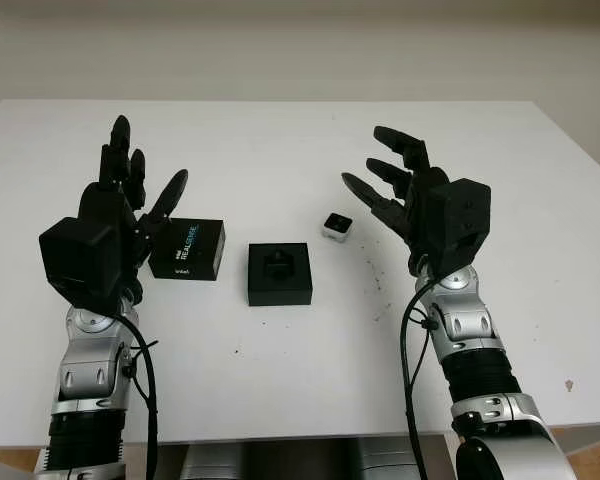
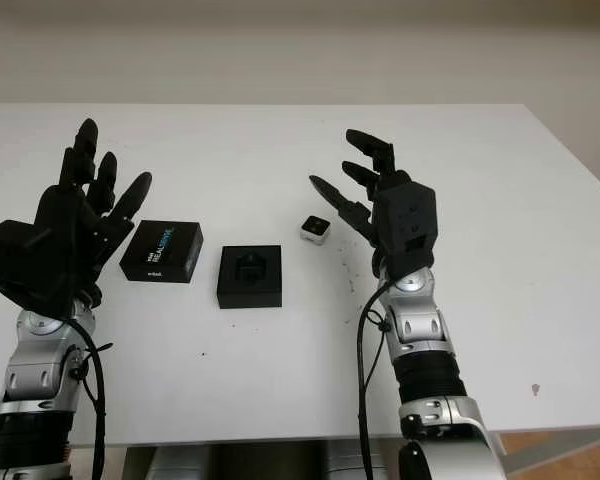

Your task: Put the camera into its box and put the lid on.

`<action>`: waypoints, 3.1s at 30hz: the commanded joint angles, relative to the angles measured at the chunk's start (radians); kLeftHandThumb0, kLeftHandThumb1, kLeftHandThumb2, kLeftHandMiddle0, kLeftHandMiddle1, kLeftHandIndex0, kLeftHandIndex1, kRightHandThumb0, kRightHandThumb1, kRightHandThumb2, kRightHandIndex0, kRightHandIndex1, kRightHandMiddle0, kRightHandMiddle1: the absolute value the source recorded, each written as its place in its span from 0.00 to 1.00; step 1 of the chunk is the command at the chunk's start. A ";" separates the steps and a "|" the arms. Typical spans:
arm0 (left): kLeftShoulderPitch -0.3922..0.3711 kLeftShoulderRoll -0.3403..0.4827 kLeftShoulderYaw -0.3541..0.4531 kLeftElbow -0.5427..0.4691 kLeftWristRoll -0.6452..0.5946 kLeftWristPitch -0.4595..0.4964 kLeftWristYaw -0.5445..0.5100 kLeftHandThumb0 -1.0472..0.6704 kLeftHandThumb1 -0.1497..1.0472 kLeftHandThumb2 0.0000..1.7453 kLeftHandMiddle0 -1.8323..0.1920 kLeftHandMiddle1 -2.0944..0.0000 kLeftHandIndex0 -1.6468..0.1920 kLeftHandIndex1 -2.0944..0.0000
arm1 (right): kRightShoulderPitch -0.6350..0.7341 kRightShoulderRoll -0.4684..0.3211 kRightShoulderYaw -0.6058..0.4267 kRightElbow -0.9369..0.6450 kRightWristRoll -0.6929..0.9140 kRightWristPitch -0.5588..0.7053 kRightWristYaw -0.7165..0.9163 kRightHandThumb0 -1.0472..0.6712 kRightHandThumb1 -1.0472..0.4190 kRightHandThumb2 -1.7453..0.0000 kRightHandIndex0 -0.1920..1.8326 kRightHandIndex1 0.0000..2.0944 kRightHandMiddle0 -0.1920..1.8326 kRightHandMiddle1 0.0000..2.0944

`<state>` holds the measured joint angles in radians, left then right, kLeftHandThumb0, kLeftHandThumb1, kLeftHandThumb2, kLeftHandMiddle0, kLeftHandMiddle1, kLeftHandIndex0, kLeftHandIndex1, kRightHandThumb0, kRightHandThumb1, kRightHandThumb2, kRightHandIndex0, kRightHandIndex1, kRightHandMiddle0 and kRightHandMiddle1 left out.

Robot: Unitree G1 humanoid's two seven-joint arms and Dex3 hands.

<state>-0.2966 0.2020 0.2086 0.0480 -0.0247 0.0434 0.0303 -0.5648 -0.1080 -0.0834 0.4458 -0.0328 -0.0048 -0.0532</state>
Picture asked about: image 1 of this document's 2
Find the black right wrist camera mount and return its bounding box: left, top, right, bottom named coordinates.
left=425, top=177, right=493, bottom=277

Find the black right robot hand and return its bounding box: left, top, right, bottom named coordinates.
left=340, top=125, right=454, bottom=276

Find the small black square device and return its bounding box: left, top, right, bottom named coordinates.
left=322, top=212, right=351, bottom=243

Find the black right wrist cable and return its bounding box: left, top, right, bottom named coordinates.
left=400, top=269, right=442, bottom=480

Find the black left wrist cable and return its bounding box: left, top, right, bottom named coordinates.
left=113, top=308, right=160, bottom=480

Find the black box base with insert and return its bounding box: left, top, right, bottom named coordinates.
left=246, top=242, right=314, bottom=308

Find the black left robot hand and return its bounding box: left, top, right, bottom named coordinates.
left=77, top=114, right=189, bottom=306

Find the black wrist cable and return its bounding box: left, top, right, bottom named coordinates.
left=400, top=269, right=442, bottom=480
left=113, top=308, right=160, bottom=480

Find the black RealSense box lid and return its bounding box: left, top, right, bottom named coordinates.
left=148, top=217, right=227, bottom=281

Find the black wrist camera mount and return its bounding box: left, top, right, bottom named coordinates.
left=38, top=216, right=127, bottom=307
left=425, top=177, right=493, bottom=277

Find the grey robot lower body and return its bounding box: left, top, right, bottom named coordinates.
left=154, top=437, right=456, bottom=480

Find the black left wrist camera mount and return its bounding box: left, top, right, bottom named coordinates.
left=38, top=216, right=127, bottom=307

